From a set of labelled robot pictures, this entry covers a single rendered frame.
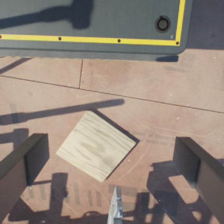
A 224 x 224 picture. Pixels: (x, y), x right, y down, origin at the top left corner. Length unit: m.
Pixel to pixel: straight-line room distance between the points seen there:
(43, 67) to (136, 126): 0.54
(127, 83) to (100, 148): 0.36
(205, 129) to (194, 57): 0.38
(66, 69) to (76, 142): 0.37
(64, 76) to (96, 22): 0.40
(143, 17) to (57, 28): 0.23
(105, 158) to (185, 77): 0.58
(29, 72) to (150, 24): 0.60
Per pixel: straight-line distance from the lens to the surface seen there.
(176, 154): 0.17
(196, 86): 0.91
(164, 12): 0.52
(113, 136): 0.85
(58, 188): 1.08
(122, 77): 0.80
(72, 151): 0.91
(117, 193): 0.82
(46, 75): 0.85
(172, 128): 0.92
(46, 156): 0.17
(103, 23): 0.49
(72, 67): 0.82
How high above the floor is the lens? 0.80
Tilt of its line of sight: 75 degrees down
